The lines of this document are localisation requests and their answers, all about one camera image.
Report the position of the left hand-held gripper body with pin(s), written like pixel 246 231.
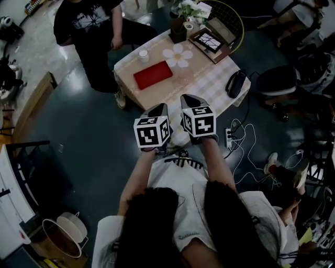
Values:
pixel 149 134

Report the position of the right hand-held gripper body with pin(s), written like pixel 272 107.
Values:
pixel 202 125

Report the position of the clear glass cup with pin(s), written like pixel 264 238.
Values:
pixel 187 76

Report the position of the red tray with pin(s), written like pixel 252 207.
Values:
pixel 153 75

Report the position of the person's right forearm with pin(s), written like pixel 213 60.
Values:
pixel 217 165

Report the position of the person's left forearm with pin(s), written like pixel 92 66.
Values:
pixel 136 178

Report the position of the small white cup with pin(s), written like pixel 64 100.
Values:
pixel 143 55

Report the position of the black box flower pot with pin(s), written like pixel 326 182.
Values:
pixel 178 32

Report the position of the black wrist band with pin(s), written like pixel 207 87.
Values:
pixel 147 150

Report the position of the white power strip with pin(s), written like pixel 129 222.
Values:
pixel 229 138

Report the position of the table with checkered tablecloth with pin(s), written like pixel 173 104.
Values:
pixel 209 86

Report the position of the person's white t-shirt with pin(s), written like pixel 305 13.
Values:
pixel 178 183

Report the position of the white flower-shaped mat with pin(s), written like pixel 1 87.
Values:
pixel 178 55

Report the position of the brown box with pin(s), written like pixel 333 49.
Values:
pixel 221 30

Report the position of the white tape roll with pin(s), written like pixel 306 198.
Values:
pixel 185 25

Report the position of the white flower bouquet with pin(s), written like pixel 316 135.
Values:
pixel 188 9

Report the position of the long wooden plank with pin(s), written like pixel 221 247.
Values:
pixel 36 99

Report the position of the round white side table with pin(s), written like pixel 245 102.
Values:
pixel 60 238

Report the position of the black and white machine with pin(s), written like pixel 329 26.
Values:
pixel 8 76

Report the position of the white desk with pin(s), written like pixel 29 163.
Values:
pixel 10 204

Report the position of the cardboard box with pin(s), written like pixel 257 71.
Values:
pixel 39 248

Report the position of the black picture frame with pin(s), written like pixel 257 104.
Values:
pixel 209 42

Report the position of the black metal frame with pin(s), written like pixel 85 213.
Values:
pixel 28 144

